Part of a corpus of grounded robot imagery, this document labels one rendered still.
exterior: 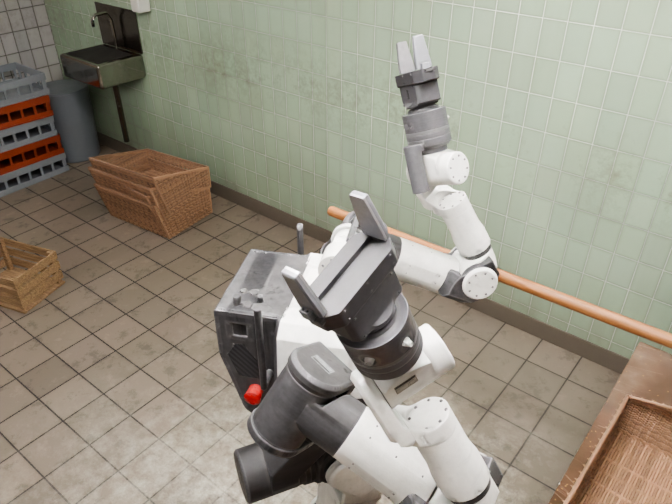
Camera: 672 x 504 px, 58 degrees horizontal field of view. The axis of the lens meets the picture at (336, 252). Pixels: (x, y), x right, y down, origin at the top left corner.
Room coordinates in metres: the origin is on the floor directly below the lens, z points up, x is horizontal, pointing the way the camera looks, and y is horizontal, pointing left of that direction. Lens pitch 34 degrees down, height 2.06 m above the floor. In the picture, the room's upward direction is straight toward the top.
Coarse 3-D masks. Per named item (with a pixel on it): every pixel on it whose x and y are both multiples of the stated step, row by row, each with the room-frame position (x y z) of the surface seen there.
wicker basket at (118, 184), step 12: (156, 168) 3.77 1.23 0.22; (168, 168) 3.71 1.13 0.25; (180, 168) 3.65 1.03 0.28; (96, 180) 3.44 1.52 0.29; (108, 180) 3.36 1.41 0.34; (120, 180) 3.27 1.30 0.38; (120, 192) 3.34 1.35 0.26; (144, 192) 3.18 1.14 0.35; (156, 192) 3.17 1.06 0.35; (156, 204) 3.16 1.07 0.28; (168, 216) 3.22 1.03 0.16
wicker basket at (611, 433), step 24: (624, 408) 1.19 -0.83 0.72; (648, 408) 1.19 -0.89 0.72; (624, 432) 1.21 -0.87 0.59; (648, 432) 1.17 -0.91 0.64; (600, 456) 1.09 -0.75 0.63; (624, 456) 1.12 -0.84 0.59; (648, 456) 1.12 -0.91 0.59; (600, 480) 1.04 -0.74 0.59; (624, 480) 1.04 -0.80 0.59; (648, 480) 1.04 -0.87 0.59
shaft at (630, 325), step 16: (336, 208) 1.50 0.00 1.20; (416, 240) 1.33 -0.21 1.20; (528, 288) 1.13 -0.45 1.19; (544, 288) 1.12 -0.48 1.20; (560, 304) 1.08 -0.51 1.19; (576, 304) 1.06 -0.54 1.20; (592, 304) 1.06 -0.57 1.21; (608, 320) 1.02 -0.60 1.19; (624, 320) 1.00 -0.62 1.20; (640, 336) 0.98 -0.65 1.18; (656, 336) 0.96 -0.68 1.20
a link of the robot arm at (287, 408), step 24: (288, 384) 0.63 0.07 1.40; (264, 408) 0.63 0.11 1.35; (288, 408) 0.61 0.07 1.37; (312, 408) 0.61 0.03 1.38; (336, 408) 0.61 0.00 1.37; (360, 408) 0.62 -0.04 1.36; (264, 432) 0.60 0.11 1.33; (288, 432) 0.60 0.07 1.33; (312, 432) 0.59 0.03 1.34; (336, 432) 0.58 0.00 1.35
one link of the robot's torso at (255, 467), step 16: (240, 448) 0.82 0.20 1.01; (256, 448) 0.81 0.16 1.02; (320, 448) 0.78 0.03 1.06; (240, 464) 0.77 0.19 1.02; (256, 464) 0.78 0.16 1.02; (272, 464) 0.77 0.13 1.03; (288, 464) 0.76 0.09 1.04; (304, 464) 0.77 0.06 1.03; (240, 480) 0.79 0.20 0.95; (256, 480) 0.75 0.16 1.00; (272, 480) 0.75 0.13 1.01; (288, 480) 0.76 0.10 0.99; (304, 480) 0.78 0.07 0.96; (256, 496) 0.74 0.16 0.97
